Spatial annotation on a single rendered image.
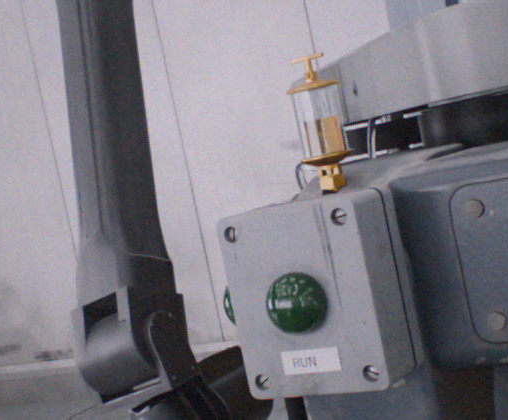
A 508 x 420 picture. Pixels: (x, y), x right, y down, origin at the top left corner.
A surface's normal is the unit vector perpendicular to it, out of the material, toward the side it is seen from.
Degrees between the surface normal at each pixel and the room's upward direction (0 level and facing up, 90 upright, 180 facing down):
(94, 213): 71
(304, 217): 90
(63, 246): 90
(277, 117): 90
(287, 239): 90
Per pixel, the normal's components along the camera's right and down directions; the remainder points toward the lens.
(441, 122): -0.80, 0.20
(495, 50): -0.06, 0.07
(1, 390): -0.49, 0.15
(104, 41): 0.69, -0.33
